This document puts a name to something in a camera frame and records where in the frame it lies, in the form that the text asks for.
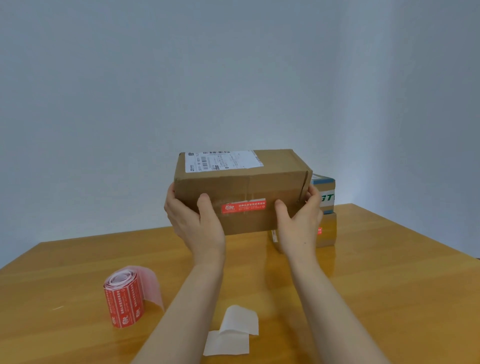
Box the wide cardboard box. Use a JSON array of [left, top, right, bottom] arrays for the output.
[[173, 148, 314, 237]]

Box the person's left forearm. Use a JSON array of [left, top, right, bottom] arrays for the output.
[[131, 258, 226, 364]]

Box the box with green GT tape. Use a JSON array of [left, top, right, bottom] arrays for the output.
[[310, 173, 337, 215]]

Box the cardboard box with torn tape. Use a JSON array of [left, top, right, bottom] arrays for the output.
[[270, 211, 338, 255]]

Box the roll of red stickers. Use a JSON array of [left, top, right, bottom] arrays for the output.
[[103, 265, 166, 330]]

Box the person's right hand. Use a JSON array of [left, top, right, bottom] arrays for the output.
[[274, 183, 324, 265]]

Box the person's right forearm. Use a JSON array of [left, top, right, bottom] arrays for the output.
[[286, 256, 393, 364]]

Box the person's left hand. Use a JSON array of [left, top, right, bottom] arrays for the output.
[[163, 182, 227, 267]]

